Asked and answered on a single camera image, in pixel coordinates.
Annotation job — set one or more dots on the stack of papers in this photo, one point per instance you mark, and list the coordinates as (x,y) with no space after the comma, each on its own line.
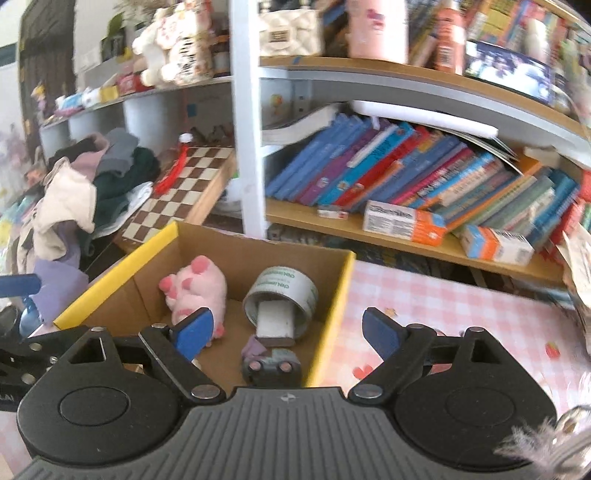
(575,253)

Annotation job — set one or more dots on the white wall charger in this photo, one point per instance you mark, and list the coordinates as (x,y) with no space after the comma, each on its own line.
(276,323)

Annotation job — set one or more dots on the wooden chessboard box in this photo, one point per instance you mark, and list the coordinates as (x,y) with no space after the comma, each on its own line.
(190,199)

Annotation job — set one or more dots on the white printed tape roll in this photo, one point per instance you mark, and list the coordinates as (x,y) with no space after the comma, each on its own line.
(284,283)

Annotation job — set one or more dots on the white wooden bookshelf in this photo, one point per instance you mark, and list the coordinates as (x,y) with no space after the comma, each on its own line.
(262,93)

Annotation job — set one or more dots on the white plush toy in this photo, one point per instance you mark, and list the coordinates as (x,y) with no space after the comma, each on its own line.
(176,46)

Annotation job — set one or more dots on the row of books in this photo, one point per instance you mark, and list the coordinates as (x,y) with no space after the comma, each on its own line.
(345,160)

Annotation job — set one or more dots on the red tassel ornament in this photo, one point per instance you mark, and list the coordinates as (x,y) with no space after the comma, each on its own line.
(167,181)

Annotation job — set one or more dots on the yellow cardboard box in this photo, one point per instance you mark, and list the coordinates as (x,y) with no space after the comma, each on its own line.
(126,298)

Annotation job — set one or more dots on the pink plush pig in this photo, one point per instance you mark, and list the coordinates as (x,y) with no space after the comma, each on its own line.
(201,284)

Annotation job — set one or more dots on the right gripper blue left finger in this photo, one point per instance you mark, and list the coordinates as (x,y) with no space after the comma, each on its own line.
(191,335)

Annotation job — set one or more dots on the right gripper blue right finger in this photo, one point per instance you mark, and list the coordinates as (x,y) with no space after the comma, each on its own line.
(384,334)

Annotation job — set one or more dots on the pink checkered table mat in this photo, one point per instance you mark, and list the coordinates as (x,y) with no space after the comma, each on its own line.
(537,334)

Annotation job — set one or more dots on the grey purple toy truck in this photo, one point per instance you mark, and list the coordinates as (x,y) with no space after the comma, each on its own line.
(270,368)

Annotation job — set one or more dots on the pile of clothes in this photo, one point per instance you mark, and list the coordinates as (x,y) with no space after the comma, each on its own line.
(84,192)

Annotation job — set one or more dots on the orange white small box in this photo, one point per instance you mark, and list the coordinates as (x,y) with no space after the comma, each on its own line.
(404,223)

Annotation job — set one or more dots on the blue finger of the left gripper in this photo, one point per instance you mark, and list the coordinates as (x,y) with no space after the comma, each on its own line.
(19,285)

